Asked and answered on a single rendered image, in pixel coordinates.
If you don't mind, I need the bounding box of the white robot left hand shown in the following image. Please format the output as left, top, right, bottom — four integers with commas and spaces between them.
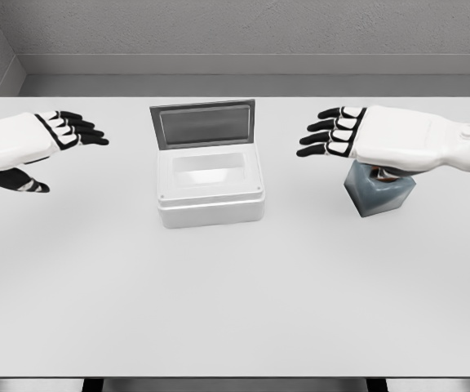
0, 109, 110, 194

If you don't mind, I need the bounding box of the grey hinged box lid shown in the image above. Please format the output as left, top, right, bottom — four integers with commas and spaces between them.
149, 98, 257, 154

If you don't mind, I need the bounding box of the blue-grey cube holder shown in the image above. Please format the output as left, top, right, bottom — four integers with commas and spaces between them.
343, 160, 418, 221

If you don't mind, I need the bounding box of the white open box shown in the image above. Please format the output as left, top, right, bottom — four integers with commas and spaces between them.
155, 146, 266, 229

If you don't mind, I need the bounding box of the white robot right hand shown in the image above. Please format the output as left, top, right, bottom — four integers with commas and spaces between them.
295, 105, 445, 180

